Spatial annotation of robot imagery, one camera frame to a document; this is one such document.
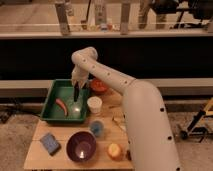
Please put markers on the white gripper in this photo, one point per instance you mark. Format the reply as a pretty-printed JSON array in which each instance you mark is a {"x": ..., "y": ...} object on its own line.
[{"x": 79, "y": 77}]

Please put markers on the black brush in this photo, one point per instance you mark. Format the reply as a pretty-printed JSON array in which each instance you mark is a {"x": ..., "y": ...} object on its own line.
[{"x": 76, "y": 92}]

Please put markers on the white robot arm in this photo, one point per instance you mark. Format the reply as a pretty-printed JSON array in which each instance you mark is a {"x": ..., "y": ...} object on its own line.
[{"x": 151, "y": 141}]

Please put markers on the red bowl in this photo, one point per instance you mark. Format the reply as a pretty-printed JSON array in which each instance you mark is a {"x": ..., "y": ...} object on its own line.
[{"x": 98, "y": 86}]

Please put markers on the purple bowl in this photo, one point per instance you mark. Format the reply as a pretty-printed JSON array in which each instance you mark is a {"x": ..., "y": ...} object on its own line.
[{"x": 81, "y": 146}]

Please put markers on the green plastic tray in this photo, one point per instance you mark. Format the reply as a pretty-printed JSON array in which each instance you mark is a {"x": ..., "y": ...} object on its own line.
[{"x": 63, "y": 89}]

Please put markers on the white plastic cup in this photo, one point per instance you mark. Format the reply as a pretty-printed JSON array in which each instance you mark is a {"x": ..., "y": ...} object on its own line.
[{"x": 95, "y": 104}]

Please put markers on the red chili pepper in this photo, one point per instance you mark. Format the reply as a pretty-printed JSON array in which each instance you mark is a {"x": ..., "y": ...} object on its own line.
[{"x": 62, "y": 105}]

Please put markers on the small blue cup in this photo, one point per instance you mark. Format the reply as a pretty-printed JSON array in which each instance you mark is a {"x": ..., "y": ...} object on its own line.
[{"x": 97, "y": 128}]

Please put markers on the blue sponge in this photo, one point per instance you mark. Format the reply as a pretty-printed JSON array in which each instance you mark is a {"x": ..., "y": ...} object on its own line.
[{"x": 50, "y": 143}]

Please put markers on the orange fruit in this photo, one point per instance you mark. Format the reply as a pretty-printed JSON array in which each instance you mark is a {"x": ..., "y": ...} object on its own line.
[{"x": 114, "y": 151}]

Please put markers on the bunch of dark grapes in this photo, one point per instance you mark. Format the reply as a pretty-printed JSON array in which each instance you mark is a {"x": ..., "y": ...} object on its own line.
[{"x": 128, "y": 155}]

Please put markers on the white handled knife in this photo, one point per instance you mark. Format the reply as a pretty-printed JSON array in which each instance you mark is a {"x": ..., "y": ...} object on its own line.
[{"x": 119, "y": 124}]

